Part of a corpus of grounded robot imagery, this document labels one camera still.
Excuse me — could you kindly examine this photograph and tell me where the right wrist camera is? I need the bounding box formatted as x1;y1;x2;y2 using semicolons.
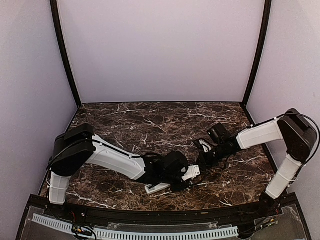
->
193;138;213;153

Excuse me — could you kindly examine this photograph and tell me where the white remote control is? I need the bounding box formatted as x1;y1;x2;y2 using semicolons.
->
144;183;171;195

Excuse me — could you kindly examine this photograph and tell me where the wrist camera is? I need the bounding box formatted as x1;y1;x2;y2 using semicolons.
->
193;138;213;153
181;165;201;182

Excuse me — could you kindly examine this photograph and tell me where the left black frame post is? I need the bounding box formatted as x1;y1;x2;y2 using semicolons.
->
49;0;82;108

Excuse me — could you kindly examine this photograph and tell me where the right black frame post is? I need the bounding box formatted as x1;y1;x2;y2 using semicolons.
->
241;0;272;108

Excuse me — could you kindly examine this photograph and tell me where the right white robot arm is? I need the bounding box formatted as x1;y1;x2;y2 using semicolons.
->
194;108;320;217

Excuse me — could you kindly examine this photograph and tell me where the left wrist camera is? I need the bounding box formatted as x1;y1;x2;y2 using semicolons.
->
181;165;201;182

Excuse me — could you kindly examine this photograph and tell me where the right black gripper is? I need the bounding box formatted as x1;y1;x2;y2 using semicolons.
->
196;142;228;170

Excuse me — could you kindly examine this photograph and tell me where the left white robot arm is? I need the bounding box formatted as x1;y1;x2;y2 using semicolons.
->
47;123;200;218

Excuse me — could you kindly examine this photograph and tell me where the black front rail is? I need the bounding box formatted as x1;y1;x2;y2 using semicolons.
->
46;200;276;225

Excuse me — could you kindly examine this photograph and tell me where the white cable duct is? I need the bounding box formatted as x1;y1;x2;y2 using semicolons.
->
32;214;239;240

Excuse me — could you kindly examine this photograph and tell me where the black frame post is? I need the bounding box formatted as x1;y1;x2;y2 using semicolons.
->
241;0;272;108
49;0;82;108

